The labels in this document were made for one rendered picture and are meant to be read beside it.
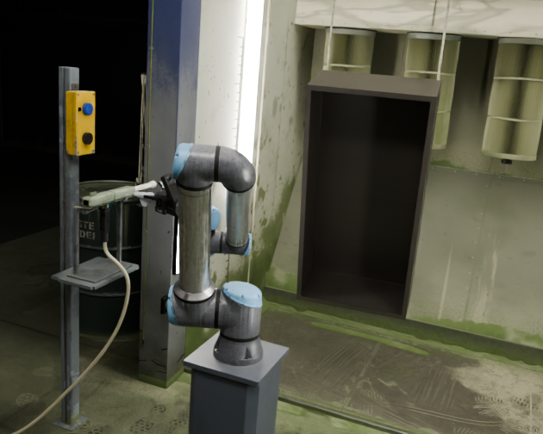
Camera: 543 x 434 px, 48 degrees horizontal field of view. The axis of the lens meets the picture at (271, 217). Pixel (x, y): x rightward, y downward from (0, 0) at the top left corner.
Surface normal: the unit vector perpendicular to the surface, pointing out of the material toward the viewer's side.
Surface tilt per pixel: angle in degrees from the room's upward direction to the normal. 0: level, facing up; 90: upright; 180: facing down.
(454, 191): 57
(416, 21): 90
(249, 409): 90
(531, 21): 90
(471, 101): 90
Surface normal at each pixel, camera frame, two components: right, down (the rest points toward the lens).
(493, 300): -0.28, -0.36
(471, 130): -0.38, 0.20
